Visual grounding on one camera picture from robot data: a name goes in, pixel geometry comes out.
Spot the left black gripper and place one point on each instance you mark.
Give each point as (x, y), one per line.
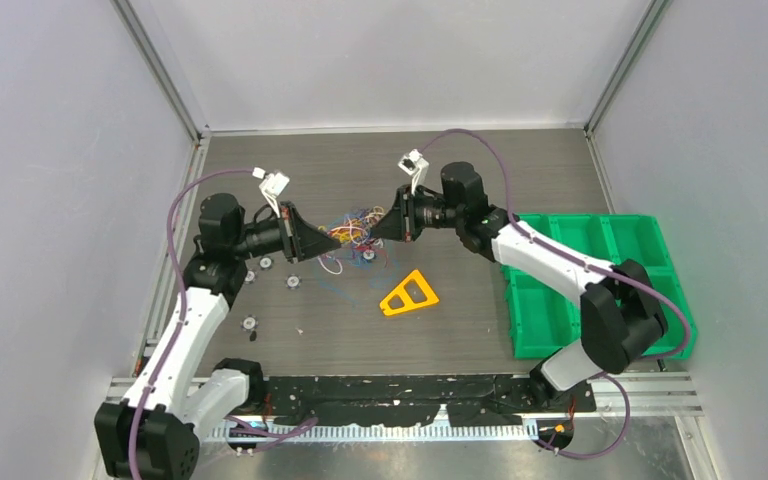
(300, 239)

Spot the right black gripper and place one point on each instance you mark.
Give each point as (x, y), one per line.
(403, 222)

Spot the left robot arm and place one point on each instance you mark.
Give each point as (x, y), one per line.
(157, 429)

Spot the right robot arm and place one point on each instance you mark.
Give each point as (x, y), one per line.
(621, 317)

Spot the poker chip middle left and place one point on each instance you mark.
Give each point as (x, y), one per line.
(292, 282)

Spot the poker chip by gripper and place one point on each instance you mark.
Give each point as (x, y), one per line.
(265, 263)

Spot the poker chip lower left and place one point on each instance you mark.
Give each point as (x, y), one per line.
(249, 323)

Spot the green plastic bin organiser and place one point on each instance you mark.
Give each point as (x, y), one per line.
(543, 321)

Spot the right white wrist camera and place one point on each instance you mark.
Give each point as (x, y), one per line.
(416, 167)

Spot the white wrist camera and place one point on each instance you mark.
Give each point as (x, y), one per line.
(416, 167)
(272, 184)

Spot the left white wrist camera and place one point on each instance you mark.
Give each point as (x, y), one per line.
(272, 184)

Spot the yellow triangular plastic frame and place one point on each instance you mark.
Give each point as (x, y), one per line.
(412, 293)

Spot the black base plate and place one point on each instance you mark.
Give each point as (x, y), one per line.
(408, 400)

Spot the white slotted cable duct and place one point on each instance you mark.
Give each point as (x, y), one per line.
(441, 431)

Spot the aluminium frame rail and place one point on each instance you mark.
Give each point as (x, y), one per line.
(649, 394)

